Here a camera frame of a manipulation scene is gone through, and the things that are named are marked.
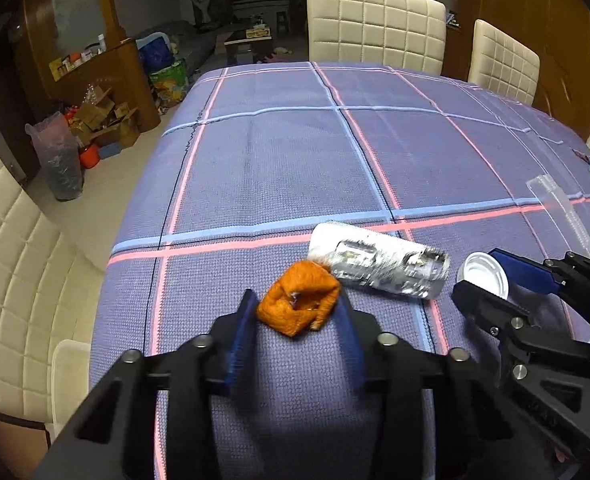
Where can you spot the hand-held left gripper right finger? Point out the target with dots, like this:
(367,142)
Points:
(352,350)

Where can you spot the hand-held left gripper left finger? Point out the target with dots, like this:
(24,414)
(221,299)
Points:
(240,345)

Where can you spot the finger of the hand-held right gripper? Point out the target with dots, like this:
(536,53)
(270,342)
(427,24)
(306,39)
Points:
(480,307)
(525,272)

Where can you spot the white jar lid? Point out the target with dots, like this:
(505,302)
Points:
(480,272)

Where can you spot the orange cloth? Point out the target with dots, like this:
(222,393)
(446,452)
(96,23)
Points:
(297,305)

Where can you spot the clear plastic strip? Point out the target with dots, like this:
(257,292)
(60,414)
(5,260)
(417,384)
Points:
(562,207)

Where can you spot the silver foil blister pack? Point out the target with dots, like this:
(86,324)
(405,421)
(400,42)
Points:
(380,265)

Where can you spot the cream quilted chair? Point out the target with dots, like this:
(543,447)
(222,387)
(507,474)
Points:
(505,62)
(15,260)
(375,25)
(70,375)

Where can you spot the purple plaid tablecloth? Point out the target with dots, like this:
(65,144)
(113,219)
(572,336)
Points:
(275,160)

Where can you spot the small blue box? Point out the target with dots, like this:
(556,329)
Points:
(110,150)

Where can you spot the orange bucket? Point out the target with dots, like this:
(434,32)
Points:
(89,156)

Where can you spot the wooden door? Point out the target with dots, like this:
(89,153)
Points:
(550,20)

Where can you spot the grey plastic bag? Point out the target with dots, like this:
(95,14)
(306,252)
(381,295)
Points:
(57,160)

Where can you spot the pile of cardboard boxes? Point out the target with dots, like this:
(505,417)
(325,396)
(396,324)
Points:
(100,117)

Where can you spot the green printed bag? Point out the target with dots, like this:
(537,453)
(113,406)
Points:
(167,85)

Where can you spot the wooden cabinet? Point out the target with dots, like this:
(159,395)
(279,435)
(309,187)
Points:
(125,70)

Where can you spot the low coffee table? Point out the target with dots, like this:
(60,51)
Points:
(247,42)

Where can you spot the blue bag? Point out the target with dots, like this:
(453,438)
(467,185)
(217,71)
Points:
(155,52)

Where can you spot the dark sofa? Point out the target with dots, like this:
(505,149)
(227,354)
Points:
(200,42)

